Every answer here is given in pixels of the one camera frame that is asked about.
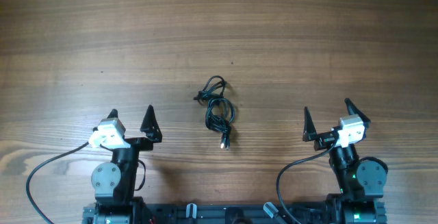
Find thin black USB cable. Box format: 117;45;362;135
193;75;229;105

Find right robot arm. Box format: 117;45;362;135
295;98;389;224

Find camera cable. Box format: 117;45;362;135
275;138;339;224
25;140;90;224

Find left camera cable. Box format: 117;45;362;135
25;140;90;224

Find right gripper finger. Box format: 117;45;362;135
344;98;371;125
302;106;317;142

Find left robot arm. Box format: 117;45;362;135
81;105;162;224

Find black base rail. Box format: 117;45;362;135
141;202;337;224

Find thick black HDMI cable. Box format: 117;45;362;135
204;97;237;150

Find right camera cable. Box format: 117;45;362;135
275;138;339;224

